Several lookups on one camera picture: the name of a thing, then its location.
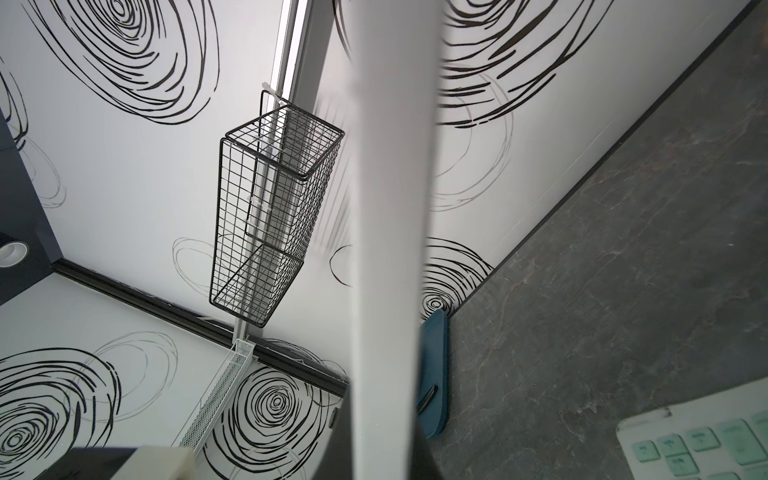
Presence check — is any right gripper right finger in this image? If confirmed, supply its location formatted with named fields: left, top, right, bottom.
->
left=413, top=431, right=443, bottom=480

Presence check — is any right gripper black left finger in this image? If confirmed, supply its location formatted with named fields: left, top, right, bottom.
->
left=313, top=392, right=353, bottom=480

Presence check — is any green wireless keyboard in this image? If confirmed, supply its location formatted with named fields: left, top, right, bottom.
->
left=616, top=378, right=767, bottom=480

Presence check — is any yellow wireless keyboard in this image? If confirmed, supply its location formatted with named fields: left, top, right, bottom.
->
left=349, top=1, right=443, bottom=479

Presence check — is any black knife on tray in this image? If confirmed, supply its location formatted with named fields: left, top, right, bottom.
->
left=417, top=384, right=438, bottom=416

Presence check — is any teal tray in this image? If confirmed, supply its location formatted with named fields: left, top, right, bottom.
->
left=417, top=309, right=449, bottom=439

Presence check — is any white wire wall shelf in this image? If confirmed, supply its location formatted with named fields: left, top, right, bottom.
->
left=172, top=339, right=255, bottom=456

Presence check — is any black wire wall basket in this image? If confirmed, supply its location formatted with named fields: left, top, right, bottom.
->
left=209, top=87, right=345, bottom=328

